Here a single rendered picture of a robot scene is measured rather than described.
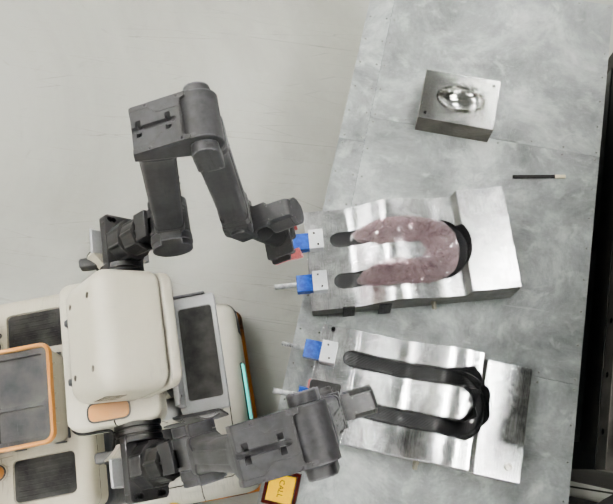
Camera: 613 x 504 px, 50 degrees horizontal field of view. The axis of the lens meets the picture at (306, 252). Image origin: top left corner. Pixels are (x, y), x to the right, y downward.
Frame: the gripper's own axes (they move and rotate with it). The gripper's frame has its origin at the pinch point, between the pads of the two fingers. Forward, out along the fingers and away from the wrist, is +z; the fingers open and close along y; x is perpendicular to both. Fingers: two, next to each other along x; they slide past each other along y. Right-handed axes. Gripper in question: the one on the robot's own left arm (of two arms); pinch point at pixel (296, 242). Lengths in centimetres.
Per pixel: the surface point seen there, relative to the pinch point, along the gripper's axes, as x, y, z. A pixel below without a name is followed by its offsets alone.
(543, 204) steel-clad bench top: -51, 4, 47
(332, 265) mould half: -0.9, -2.9, 16.2
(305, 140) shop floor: 32, 77, 95
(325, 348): 1.9, -23.9, 7.9
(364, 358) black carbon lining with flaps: -4.3, -27.5, 14.8
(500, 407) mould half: -29, -44, 29
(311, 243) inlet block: 1.6, 3.0, 11.9
